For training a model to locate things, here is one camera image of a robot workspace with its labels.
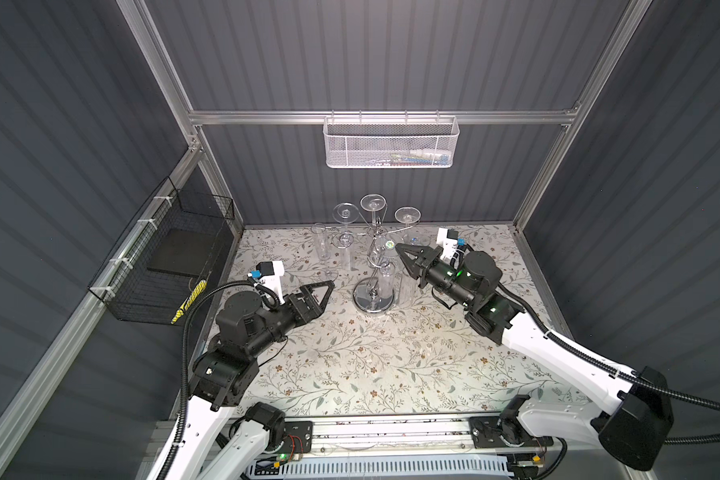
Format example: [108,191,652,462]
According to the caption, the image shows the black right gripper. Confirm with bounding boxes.
[396,242,473,311]

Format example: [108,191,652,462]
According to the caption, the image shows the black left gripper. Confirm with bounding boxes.
[246,279,331,362]

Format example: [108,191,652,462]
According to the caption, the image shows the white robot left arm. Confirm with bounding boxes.
[148,279,335,479]

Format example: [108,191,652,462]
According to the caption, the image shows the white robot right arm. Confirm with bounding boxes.
[395,244,720,471]

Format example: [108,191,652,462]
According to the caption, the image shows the chrome wine glass rack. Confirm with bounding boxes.
[332,202,407,314]

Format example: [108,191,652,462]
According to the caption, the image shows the items in white basket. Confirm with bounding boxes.
[367,149,452,167]

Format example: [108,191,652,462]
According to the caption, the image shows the yellow black tool in basket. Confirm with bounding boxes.
[170,279,208,325]

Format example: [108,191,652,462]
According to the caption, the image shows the black pad in basket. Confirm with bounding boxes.
[147,229,215,277]

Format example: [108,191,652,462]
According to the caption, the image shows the white ventilated cover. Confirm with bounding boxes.
[243,454,516,479]

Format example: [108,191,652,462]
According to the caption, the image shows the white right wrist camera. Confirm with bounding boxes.
[436,227,467,266]

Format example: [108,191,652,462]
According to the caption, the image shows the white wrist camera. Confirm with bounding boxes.
[436,227,467,266]
[248,260,285,304]

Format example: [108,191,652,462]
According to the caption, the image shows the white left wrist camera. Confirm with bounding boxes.
[248,260,285,304]

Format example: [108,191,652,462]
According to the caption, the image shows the white wire mesh basket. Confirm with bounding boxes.
[322,114,460,169]

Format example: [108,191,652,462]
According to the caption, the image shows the black wire basket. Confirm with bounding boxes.
[89,179,236,325]

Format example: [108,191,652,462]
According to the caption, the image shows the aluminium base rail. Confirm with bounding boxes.
[149,410,613,460]

